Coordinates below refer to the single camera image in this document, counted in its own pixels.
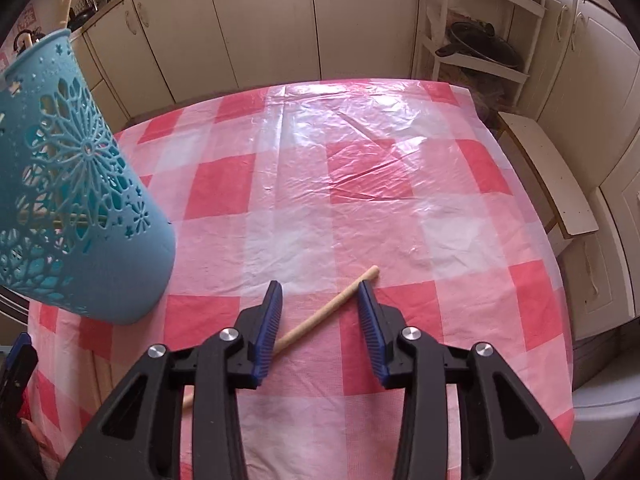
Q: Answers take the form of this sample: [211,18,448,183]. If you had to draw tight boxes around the cream kitchen base cabinets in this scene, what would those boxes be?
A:
[72,0,639,339]

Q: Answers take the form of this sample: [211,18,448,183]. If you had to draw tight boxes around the wooden chopstick on table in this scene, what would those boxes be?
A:
[91,352,114,403]

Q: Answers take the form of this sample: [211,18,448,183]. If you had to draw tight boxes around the blue perforated plastic basket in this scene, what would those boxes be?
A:
[1,29,176,324]

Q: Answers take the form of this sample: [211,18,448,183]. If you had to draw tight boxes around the white wooden stool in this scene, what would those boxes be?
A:
[498,112,599,258]

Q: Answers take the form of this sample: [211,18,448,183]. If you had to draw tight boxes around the red white checkered tablecloth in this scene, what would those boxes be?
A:
[28,79,574,476]

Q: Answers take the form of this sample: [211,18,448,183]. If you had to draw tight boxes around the steel kettle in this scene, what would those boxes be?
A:
[13,29,34,54]

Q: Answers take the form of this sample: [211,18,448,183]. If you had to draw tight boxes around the black pan on shelf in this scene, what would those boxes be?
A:
[435,21,524,70]

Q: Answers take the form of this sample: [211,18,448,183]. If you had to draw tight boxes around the white storage shelf rack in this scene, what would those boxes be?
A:
[411,0,546,108]

